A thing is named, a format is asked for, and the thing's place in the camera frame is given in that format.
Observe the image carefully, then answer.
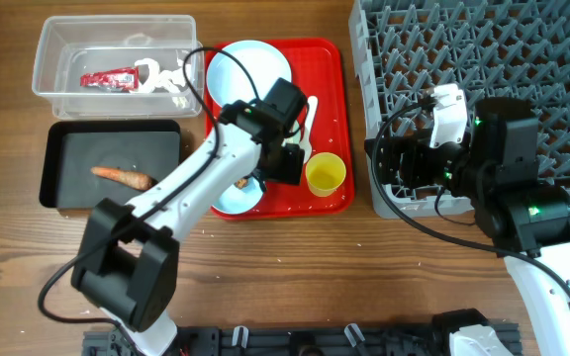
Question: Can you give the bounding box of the brown food scrap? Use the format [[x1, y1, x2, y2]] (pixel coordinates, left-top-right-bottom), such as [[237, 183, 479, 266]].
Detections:
[[235, 178, 249, 189]]

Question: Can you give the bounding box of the yellow cup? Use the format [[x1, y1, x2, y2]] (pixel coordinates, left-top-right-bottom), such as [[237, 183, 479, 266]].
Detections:
[[305, 152, 346, 198]]

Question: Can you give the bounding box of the small light blue bowl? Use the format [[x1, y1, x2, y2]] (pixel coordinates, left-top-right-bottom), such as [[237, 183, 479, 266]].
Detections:
[[212, 177, 264, 215]]

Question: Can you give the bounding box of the large light blue plate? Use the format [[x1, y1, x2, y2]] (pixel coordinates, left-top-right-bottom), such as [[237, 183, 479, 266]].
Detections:
[[206, 40, 292, 107]]

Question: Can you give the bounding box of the orange carrot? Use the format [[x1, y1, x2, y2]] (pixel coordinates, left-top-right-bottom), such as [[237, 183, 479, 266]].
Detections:
[[90, 166, 154, 191]]

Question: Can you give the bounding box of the white tissue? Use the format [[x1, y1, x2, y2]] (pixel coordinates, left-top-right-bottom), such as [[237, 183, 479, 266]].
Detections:
[[132, 57, 188, 109]]

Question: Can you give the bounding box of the red snack wrapper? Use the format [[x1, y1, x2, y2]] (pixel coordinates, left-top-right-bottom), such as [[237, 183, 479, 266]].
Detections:
[[80, 67, 140, 92]]

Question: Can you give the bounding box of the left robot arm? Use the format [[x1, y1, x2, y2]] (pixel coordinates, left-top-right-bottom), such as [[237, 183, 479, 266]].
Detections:
[[71, 79, 308, 355]]

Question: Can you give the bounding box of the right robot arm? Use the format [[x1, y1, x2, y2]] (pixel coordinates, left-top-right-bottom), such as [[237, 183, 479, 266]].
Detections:
[[365, 97, 570, 355]]

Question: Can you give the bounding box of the grey dishwasher rack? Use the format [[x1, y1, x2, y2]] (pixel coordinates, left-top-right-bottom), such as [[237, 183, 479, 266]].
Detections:
[[348, 0, 570, 194]]

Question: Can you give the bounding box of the white plastic spoon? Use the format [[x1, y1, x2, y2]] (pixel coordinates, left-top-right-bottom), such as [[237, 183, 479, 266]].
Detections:
[[299, 96, 319, 162]]

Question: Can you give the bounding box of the black plastic tray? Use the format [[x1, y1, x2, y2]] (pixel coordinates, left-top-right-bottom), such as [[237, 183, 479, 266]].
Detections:
[[39, 119, 181, 210]]

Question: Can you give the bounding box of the clear plastic bin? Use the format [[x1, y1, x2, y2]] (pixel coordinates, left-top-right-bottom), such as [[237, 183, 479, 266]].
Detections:
[[32, 15, 204, 119]]

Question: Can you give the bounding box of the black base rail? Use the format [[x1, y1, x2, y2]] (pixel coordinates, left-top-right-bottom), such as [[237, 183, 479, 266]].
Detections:
[[81, 322, 522, 356]]

